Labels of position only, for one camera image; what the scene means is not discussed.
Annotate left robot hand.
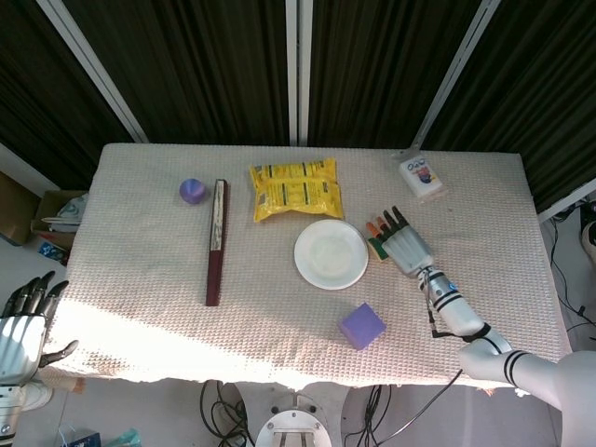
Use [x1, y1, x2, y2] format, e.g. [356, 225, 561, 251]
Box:
[0, 271, 80, 387]

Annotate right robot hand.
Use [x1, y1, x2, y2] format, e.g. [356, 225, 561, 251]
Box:
[366, 206, 435, 278]

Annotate green orange small object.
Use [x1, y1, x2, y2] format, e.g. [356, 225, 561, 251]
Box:
[366, 235, 391, 263]

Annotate white round plate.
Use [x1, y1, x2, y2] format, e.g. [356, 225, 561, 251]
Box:
[293, 219, 370, 291]

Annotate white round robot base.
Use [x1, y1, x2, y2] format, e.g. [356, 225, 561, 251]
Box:
[253, 407, 339, 447]

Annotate white tissue pack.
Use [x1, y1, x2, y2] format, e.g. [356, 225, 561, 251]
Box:
[397, 151, 448, 205]

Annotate purple foam cube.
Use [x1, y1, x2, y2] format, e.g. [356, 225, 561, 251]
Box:
[338, 303, 388, 351]

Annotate open cardboard box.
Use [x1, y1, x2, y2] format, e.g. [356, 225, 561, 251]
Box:
[30, 189, 89, 248]

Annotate flat brown cardboard box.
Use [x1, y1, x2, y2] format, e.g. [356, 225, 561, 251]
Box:
[0, 170, 42, 247]

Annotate yellow snack bag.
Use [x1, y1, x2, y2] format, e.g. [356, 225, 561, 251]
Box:
[250, 157, 346, 224]

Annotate white waffle tablecloth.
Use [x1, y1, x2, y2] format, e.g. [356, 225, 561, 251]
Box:
[44, 142, 574, 390]

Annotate dark pleated curtain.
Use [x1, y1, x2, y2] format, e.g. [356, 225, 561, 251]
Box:
[309, 0, 485, 150]
[0, 0, 134, 190]
[64, 0, 290, 145]
[426, 0, 596, 213]

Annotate dark red folded fan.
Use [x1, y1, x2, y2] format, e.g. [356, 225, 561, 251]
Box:
[205, 179, 231, 307]

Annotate blue purple ball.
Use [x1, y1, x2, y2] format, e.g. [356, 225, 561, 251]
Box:
[179, 178, 208, 206]

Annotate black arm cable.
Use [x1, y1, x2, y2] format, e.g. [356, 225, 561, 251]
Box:
[344, 274, 490, 447]

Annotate white slanted frame post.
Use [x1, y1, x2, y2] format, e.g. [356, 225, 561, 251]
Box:
[36, 0, 150, 143]
[409, 0, 502, 153]

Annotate white upright frame post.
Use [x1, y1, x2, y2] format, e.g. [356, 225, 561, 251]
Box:
[284, 0, 314, 145]

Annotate black floor cables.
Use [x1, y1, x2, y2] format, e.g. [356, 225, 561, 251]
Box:
[199, 379, 255, 447]

